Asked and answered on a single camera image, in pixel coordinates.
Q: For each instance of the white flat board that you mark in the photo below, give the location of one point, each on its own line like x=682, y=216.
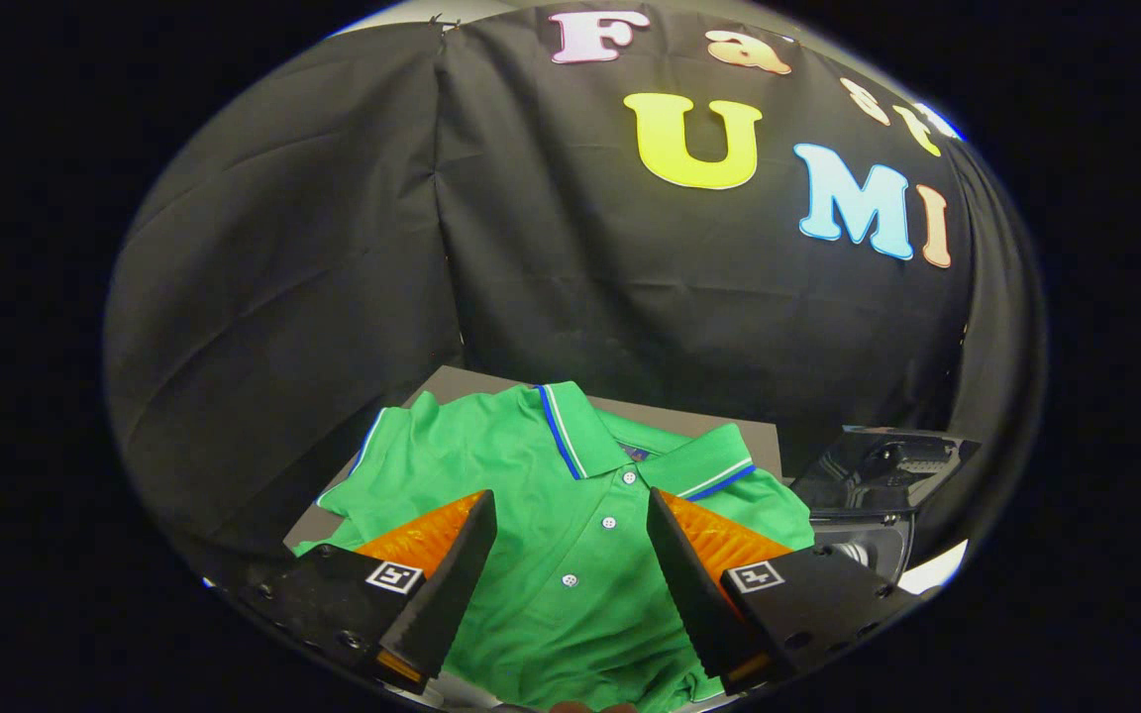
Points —
x=937, y=569

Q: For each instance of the dark grey washing machine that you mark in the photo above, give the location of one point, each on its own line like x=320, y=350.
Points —
x=873, y=555

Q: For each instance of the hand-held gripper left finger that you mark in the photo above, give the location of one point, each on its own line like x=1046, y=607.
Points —
x=447, y=584

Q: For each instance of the black backdrop cloth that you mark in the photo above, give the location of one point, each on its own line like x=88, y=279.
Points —
x=551, y=277

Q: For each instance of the grey cabinet with black top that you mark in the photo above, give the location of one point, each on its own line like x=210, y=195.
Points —
x=689, y=421

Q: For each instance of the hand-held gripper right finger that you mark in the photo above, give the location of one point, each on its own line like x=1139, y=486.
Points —
x=694, y=584

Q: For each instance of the green polo shirt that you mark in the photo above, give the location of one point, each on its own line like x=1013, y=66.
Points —
x=570, y=535

